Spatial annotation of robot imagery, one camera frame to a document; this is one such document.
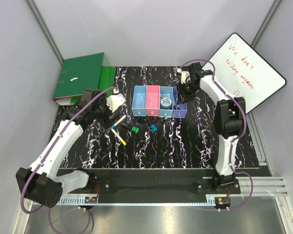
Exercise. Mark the pink drawer box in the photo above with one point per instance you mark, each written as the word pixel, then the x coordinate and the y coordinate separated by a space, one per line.
pixel 152 100

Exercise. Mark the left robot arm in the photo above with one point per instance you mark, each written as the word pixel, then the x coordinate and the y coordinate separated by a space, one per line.
pixel 53 151

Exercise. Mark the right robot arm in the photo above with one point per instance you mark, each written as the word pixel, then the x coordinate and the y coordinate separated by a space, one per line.
pixel 229 118

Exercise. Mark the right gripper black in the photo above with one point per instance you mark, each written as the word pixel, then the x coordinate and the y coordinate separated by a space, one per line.
pixel 187 97

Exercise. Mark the black highlighter blue cap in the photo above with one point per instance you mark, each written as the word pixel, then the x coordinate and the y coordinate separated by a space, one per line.
pixel 151 124

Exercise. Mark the dark green lever arch binder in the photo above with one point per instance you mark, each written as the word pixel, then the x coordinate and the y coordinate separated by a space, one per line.
pixel 76 75

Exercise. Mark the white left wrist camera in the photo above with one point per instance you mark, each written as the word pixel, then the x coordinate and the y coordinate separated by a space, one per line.
pixel 113 102

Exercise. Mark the light blue drawer box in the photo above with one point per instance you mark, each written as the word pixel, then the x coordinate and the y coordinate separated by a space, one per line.
pixel 166 91

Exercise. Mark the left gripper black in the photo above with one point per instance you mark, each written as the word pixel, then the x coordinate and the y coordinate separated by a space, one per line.
pixel 103 119

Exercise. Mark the white marker yellow cap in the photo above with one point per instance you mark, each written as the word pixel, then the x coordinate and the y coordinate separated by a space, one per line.
pixel 118 137

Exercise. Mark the blue cleaning gel jar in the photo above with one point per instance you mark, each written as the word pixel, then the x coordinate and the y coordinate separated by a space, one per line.
pixel 165 103

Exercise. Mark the aluminium frame rail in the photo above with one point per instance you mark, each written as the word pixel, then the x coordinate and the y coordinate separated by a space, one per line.
pixel 266 186

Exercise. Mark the whiteboard with red writing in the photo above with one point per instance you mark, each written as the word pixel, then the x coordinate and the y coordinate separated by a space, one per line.
pixel 245 73

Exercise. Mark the bright green plastic folder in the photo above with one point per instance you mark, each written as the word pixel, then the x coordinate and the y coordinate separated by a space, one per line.
pixel 106 80

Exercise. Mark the black highlighter green cap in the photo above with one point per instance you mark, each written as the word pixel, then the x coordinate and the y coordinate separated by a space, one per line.
pixel 130 127

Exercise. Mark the purple drawer box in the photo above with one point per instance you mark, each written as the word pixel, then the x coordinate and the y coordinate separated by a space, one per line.
pixel 178 113

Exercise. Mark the black marble pattern mat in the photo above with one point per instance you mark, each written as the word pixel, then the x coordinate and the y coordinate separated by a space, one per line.
pixel 178 143

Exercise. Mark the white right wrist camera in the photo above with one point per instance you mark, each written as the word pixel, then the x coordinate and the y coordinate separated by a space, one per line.
pixel 184 76

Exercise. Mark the sky blue drawer box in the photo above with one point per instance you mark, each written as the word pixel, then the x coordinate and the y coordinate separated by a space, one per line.
pixel 139 101

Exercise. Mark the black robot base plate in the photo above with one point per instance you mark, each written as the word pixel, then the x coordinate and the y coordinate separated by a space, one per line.
pixel 154 186

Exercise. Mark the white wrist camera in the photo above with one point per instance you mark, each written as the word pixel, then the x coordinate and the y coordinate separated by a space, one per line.
pixel 184 76
pixel 113 102

